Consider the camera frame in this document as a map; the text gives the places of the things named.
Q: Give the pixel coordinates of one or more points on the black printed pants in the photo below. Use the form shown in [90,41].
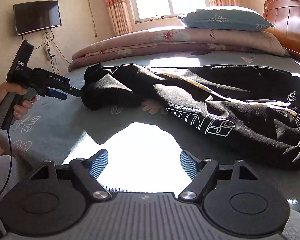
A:
[240,105]

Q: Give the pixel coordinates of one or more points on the black wall-mounted television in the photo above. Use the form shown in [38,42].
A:
[36,17]

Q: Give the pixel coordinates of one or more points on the white power strip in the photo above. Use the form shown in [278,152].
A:
[47,53]

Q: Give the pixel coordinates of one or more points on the pink floral folded quilt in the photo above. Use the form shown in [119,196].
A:
[190,42]

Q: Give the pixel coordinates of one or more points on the blue pillow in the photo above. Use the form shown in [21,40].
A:
[225,20]

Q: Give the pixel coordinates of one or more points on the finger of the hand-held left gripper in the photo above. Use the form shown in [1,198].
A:
[75,91]
[60,96]

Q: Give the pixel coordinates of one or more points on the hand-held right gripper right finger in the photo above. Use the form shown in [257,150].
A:
[188,165]

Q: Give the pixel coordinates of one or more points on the person's right leg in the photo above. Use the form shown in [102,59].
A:
[298,225]

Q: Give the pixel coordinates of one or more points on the blue floral bed sheet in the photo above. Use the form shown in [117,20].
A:
[65,125]

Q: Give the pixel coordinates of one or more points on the person's left hand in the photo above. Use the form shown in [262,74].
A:
[2,92]

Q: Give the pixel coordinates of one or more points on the wooden headboard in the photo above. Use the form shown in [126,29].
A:
[290,22]

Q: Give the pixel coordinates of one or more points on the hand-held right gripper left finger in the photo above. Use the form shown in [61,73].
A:
[98,164]

